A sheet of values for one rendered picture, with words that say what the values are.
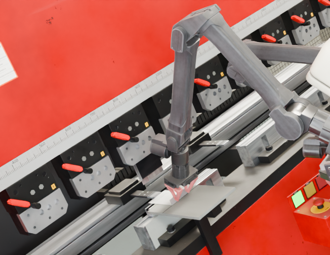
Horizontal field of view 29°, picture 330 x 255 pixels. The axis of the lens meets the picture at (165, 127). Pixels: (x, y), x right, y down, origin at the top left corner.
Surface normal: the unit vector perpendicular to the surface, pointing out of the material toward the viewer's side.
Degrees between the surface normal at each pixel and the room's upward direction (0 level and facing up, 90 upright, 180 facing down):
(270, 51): 76
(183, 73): 94
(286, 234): 90
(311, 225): 90
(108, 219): 90
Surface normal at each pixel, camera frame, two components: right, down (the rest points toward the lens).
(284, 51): -0.50, 0.21
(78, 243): 0.62, -0.04
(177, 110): -0.51, 0.51
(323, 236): -0.77, 0.47
